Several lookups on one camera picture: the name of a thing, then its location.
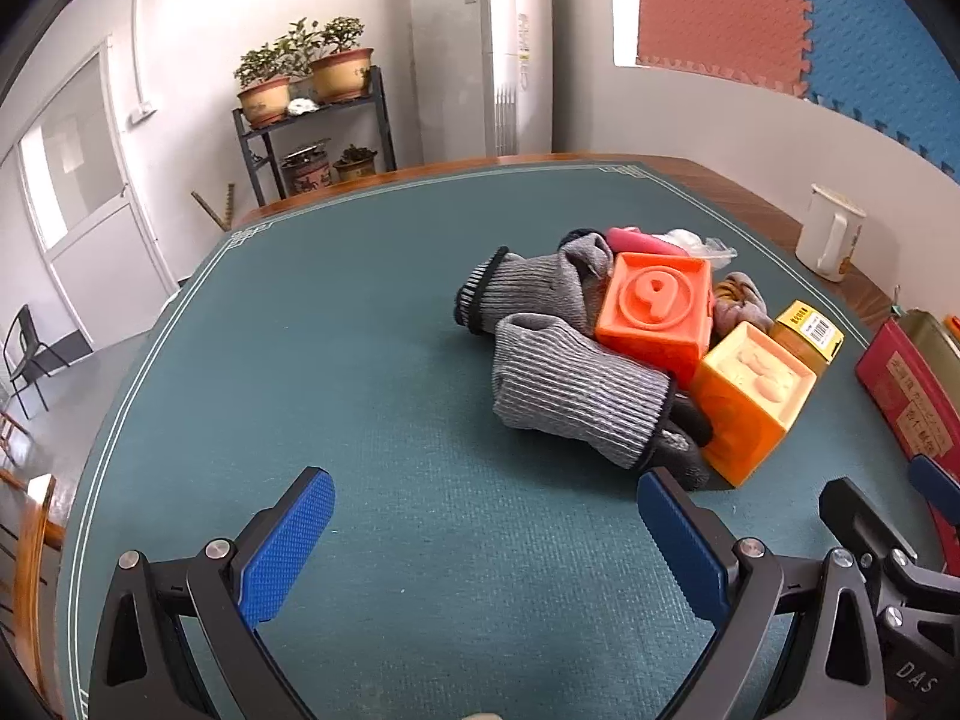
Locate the small leafy potted plant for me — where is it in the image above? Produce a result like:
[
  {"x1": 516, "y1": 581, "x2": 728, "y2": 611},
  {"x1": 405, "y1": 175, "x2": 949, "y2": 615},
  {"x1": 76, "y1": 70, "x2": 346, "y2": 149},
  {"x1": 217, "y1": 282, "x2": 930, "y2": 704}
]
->
[{"x1": 276, "y1": 19, "x2": 317, "y2": 102}]

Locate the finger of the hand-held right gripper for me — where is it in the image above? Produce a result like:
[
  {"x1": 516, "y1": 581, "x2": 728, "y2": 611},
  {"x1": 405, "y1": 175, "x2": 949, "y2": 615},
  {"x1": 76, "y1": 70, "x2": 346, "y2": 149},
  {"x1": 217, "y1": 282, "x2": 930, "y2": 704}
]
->
[
  {"x1": 819, "y1": 476, "x2": 923, "y2": 586},
  {"x1": 906, "y1": 454, "x2": 960, "y2": 541}
]

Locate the dark decorated pot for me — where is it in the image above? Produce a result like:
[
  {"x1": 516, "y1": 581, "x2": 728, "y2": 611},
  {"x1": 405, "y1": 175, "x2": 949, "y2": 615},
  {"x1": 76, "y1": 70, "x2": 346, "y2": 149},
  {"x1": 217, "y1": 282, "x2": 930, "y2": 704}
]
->
[{"x1": 281, "y1": 141, "x2": 332, "y2": 197}]

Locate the wooden stick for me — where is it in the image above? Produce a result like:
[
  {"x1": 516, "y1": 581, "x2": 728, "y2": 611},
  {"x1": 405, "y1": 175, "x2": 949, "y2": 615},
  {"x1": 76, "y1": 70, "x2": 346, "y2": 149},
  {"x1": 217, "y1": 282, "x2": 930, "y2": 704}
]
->
[{"x1": 191, "y1": 181, "x2": 239, "y2": 233}]

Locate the black metal plant rack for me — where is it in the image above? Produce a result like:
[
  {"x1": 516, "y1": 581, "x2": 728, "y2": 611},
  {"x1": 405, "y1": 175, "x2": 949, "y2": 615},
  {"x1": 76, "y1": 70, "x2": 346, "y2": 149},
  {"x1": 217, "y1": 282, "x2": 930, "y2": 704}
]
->
[{"x1": 231, "y1": 66, "x2": 398, "y2": 205}]

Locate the white standing air conditioner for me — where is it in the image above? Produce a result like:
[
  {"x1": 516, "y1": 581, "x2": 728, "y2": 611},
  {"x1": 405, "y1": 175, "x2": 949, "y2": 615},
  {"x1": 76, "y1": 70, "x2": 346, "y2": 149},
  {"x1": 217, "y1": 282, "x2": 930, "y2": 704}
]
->
[{"x1": 405, "y1": 0, "x2": 554, "y2": 164}]

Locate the small yellow box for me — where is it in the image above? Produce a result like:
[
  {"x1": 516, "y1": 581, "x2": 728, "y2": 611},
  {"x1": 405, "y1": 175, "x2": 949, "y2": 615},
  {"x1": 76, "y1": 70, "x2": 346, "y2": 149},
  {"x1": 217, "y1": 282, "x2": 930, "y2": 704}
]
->
[{"x1": 771, "y1": 300, "x2": 845, "y2": 380}]

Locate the potted plant tan pot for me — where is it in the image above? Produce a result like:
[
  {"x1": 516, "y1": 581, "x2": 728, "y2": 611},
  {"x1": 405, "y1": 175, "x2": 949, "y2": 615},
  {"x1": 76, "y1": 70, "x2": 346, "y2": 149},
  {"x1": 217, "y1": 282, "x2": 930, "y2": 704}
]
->
[
  {"x1": 310, "y1": 16, "x2": 374, "y2": 104},
  {"x1": 234, "y1": 45, "x2": 292, "y2": 128}
]

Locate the wooden chair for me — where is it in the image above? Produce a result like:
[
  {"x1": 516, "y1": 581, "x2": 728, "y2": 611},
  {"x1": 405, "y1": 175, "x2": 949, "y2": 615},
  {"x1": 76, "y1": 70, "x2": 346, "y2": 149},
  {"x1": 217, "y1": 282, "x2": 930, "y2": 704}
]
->
[{"x1": 0, "y1": 405, "x2": 68, "y2": 698}]

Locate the small succulent pot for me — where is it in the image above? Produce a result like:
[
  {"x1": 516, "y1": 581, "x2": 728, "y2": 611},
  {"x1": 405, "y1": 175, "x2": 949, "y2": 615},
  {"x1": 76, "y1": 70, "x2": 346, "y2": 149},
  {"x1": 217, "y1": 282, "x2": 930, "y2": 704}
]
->
[{"x1": 334, "y1": 144, "x2": 376, "y2": 182}]

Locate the large pink knotted foam tube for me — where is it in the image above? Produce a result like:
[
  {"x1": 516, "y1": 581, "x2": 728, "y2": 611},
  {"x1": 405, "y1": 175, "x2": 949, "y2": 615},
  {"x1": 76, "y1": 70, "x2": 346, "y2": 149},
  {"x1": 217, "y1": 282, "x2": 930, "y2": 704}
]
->
[{"x1": 606, "y1": 226, "x2": 677, "y2": 256}]

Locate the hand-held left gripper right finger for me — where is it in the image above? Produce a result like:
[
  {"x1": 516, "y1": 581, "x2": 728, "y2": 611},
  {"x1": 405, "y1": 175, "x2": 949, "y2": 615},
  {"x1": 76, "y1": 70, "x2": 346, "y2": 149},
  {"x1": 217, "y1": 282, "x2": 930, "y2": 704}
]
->
[{"x1": 636, "y1": 467, "x2": 895, "y2": 720}]

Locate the yellow-orange toy block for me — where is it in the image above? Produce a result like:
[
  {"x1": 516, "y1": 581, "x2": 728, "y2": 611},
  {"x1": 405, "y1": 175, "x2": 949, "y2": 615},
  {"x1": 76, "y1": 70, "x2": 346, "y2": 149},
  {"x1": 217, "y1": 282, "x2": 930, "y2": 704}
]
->
[{"x1": 688, "y1": 321, "x2": 817, "y2": 487}]

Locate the brown striped cloth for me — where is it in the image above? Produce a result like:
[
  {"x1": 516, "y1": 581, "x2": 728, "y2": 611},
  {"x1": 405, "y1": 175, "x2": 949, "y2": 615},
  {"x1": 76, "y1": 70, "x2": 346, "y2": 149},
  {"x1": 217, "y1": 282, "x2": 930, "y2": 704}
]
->
[{"x1": 711, "y1": 271, "x2": 773, "y2": 338}]

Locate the red tin container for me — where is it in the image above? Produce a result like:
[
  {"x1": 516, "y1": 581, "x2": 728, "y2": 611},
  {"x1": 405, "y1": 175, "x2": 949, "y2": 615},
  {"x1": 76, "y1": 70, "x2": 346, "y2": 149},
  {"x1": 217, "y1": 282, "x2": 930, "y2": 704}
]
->
[{"x1": 855, "y1": 306, "x2": 960, "y2": 488}]

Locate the red foam wall mat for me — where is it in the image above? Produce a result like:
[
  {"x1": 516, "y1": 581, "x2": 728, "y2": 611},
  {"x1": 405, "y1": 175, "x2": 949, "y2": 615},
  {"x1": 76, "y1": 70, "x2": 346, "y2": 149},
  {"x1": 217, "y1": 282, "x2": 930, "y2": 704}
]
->
[{"x1": 636, "y1": 0, "x2": 815, "y2": 98}]

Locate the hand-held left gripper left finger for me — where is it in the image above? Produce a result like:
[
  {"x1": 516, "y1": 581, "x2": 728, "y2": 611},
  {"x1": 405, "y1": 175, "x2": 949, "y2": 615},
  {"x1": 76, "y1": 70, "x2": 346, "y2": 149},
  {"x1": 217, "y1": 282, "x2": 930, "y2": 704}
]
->
[{"x1": 88, "y1": 467, "x2": 337, "y2": 720}]

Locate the white crumpled plastic bag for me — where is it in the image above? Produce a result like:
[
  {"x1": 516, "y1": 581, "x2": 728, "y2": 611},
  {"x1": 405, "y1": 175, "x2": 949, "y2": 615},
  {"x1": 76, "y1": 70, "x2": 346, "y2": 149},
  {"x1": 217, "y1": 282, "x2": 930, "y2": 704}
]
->
[{"x1": 664, "y1": 229, "x2": 740, "y2": 271}]

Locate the red-orange toy block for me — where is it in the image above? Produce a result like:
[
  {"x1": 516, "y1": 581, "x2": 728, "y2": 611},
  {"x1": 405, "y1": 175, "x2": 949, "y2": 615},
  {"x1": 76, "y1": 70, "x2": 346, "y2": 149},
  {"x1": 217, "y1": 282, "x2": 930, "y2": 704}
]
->
[{"x1": 595, "y1": 251, "x2": 713, "y2": 387}]

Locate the black metal chair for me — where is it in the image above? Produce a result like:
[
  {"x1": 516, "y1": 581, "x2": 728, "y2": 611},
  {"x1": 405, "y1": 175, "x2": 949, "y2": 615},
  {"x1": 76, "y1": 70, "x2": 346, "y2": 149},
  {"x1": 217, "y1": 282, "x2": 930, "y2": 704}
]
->
[{"x1": 2, "y1": 305, "x2": 72, "y2": 421}]

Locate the white mug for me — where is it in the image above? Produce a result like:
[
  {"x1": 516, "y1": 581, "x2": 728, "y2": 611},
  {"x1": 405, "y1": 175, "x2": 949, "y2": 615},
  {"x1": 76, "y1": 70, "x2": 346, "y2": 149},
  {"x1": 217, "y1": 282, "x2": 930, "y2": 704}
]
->
[{"x1": 795, "y1": 184, "x2": 869, "y2": 284}]

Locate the green felt table mat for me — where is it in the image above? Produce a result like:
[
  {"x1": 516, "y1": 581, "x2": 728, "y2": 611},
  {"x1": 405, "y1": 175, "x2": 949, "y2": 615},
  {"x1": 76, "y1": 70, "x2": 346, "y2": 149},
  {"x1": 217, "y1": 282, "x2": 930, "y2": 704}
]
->
[{"x1": 56, "y1": 161, "x2": 960, "y2": 720}]

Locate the white framed glass door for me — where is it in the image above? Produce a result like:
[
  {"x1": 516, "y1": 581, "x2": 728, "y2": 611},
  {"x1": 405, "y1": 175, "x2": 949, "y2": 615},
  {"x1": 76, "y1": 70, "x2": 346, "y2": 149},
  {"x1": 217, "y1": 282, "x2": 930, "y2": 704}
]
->
[{"x1": 0, "y1": 39, "x2": 181, "y2": 361}]

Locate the blue foam wall mat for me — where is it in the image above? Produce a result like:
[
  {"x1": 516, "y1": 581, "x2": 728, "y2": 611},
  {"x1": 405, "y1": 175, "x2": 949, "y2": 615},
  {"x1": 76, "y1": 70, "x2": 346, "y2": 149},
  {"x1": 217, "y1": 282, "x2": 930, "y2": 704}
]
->
[{"x1": 802, "y1": 0, "x2": 960, "y2": 185}]

